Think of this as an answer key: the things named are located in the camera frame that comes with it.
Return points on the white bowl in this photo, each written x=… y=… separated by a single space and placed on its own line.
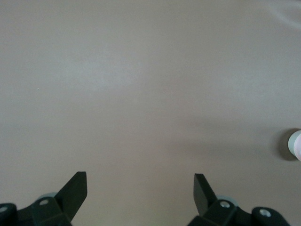
x=291 y=143

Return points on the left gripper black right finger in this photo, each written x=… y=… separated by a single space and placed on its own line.
x=204 y=200

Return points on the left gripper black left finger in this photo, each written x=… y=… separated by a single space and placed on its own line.
x=70 y=195

